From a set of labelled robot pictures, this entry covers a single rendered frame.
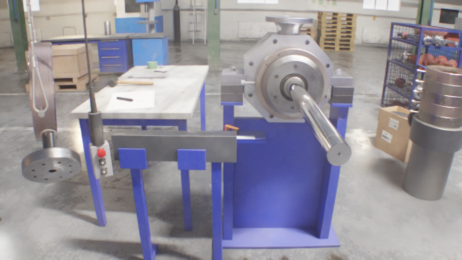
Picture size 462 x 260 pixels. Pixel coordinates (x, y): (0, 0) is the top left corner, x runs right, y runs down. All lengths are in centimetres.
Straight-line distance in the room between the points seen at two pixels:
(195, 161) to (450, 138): 199
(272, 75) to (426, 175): 179
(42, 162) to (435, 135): 258
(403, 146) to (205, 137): 249
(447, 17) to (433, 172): 1131
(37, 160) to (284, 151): 145
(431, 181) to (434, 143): 35
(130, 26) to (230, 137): 1095
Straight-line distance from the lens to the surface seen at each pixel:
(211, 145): 163
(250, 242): 227
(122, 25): 1248
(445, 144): 288
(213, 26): 759
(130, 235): 242
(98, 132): 117
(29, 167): 117
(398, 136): 371
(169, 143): 165
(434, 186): 308
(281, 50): 168
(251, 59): 179
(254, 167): 213
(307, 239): 234
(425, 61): 417
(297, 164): 215
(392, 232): 261
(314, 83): 170
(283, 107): 170
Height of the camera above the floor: 148
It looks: 21 degrees down
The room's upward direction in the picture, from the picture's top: straight up
